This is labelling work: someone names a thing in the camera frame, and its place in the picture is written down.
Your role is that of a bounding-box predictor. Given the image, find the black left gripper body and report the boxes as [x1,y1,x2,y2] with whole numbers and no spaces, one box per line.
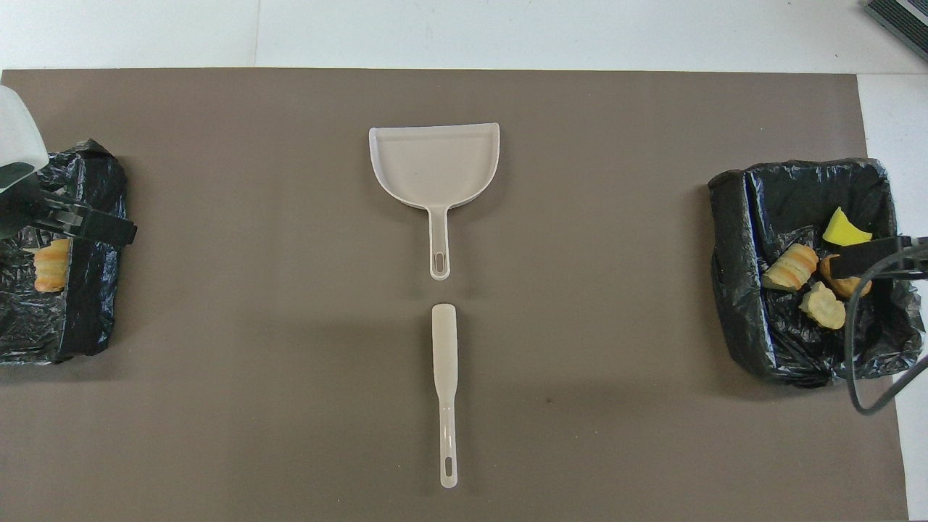
[0,163,91,240]

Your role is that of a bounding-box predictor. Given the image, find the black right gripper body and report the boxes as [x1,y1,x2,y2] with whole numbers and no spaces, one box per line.
[898,236,928,281]

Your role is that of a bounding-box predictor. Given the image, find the yellow sponge piece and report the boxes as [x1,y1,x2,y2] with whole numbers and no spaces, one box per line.
[821,207,874,247]

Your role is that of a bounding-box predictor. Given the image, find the brown bread loaf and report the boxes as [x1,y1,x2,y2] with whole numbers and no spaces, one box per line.
[819,253,873,299]

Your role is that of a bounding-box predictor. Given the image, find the pale food piece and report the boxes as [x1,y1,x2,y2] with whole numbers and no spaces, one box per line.
[24,238,72,294]

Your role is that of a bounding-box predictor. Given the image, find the pale lumpy bread piece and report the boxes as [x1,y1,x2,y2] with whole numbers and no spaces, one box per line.
[799,281,848,331]

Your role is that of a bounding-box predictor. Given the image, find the pale striped bread piece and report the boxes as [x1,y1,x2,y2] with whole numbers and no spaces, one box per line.
[761,244,819,292]

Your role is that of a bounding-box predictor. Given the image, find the beige plastic dustpan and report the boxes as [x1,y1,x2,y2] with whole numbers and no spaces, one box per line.
[368,122,502,281]

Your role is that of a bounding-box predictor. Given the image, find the beige hand brush black bristles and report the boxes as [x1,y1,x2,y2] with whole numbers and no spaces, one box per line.
[431,304,460,489]

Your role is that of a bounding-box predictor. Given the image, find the bin lined with black bag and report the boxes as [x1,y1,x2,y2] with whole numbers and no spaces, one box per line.
[0,138,128,366]
[708,158,926,389]

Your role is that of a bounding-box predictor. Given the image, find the brown table mat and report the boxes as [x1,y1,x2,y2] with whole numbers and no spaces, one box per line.
[0,69,908,522]

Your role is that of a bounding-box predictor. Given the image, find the dark grey ribbed panel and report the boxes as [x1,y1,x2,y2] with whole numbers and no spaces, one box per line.
[863,0,928,62]

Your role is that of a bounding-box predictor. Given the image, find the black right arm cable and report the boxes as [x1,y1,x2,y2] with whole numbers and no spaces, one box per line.
[844,243,928,416]

